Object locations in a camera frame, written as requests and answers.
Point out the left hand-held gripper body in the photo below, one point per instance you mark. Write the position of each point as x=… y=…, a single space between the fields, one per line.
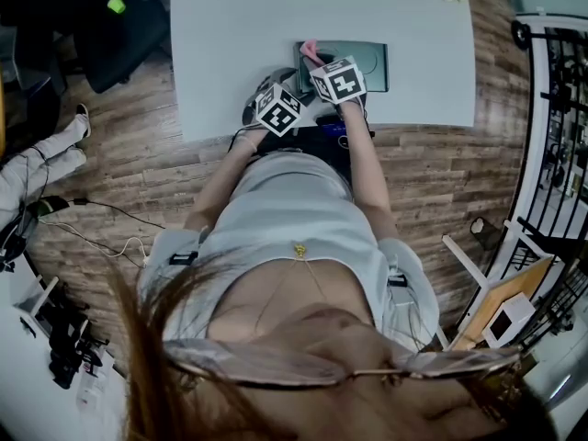
x=278 y=110

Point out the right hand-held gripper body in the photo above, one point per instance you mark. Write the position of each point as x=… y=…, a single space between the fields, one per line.
x=342 y=83

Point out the pink cloth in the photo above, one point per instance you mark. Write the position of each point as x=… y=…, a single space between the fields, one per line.
x=310 y=46

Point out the green rectangular tray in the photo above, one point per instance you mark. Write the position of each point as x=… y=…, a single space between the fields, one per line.
x=374 y=67

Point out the person's left forearm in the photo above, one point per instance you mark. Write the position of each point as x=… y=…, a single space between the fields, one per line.
x=220 y=186

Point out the person's right forearm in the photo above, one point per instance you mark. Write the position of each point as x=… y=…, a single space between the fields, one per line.
x=367 y=173

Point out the white microwave oven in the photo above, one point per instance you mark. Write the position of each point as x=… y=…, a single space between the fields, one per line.
x=512 y=320

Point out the blue-screen phone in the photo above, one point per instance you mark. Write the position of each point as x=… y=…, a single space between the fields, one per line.
x=331 y=127

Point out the person's grey top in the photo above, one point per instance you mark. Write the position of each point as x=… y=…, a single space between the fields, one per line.
x=294 y=209

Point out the black office chair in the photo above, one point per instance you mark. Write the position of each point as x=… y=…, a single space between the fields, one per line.
x=115 y=48

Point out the green cup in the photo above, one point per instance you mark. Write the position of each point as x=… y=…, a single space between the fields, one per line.
x=116 y=5

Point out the black waste bin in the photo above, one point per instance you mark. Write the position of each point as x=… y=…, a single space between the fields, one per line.
x=489 y=237

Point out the black metal railing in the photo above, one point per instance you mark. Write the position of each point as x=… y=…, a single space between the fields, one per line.
x=537 y=228

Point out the dark rounded floor device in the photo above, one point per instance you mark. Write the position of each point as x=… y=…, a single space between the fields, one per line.
x=48 y=206

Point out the thin-rimmed glasses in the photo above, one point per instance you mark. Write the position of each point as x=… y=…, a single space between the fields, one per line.
x=257 y=365

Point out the wooden board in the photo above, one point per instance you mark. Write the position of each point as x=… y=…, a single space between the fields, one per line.
x=496 y=297

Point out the pile of black equipment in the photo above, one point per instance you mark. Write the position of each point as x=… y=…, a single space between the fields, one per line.
x=69 y=342

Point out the white open tray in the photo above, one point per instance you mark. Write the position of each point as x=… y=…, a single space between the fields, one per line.
x=32 y=310

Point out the white metal frame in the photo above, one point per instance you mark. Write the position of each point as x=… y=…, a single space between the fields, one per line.
x=464 y=260

